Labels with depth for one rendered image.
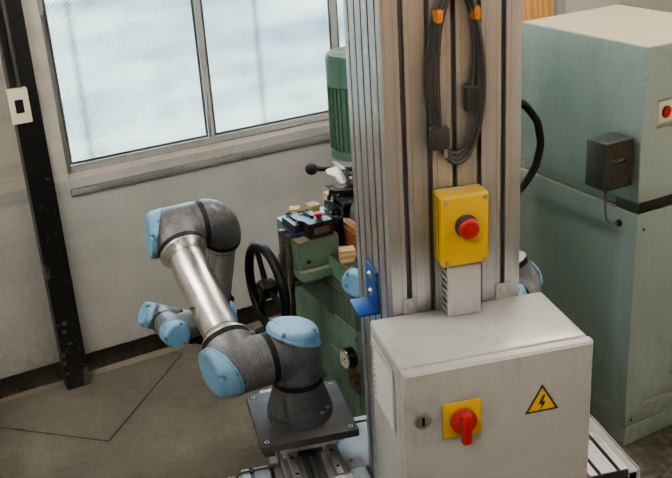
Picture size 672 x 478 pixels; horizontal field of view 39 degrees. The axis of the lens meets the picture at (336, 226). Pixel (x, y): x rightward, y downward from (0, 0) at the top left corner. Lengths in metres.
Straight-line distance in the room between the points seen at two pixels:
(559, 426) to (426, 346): 0.28
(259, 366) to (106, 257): 2.03
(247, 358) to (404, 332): 0.49
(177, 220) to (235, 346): 0.38
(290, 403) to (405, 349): 0.58
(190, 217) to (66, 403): 1.86
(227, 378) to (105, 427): 1.82
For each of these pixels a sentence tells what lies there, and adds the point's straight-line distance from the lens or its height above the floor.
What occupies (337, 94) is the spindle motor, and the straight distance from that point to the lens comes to 2.75.
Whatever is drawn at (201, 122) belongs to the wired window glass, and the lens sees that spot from 4.09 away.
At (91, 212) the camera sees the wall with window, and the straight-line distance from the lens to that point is 3.96.
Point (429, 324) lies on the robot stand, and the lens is 1.72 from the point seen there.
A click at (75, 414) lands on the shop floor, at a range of 3.98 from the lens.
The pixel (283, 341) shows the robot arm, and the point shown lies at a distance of 2.10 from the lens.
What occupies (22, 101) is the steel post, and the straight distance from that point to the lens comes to 3.68.
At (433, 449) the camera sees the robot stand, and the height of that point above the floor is 1.08.
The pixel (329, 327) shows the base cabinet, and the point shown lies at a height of 0.65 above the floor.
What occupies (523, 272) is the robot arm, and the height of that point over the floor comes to 1.04.
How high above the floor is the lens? 2.05
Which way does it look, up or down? 22 degrees down
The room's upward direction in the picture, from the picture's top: 4 degrees counter-clockwise
